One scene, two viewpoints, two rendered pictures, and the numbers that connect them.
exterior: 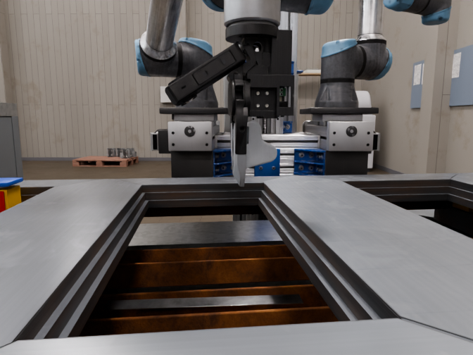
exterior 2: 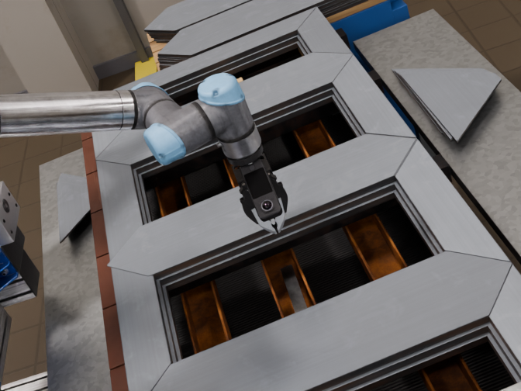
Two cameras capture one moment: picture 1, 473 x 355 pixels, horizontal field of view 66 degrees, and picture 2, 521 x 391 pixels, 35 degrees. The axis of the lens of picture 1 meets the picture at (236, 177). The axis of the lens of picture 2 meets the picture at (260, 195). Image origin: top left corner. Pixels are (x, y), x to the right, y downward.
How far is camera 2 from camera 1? 166 cm
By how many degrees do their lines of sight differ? 80
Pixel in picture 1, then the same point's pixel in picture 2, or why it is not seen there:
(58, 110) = not seen: outside the picture
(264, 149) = not seen: hidden behind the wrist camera
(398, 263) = (345, 178)
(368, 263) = (348, 187)
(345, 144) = (12, 222)
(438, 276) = (356, 168)
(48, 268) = (391, 282)
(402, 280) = (364, 176)
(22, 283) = (409, 279)
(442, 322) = (394, 167)
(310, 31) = not seen: outside the picture
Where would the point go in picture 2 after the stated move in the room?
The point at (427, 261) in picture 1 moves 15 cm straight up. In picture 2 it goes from (340, 171) to (323, 118)
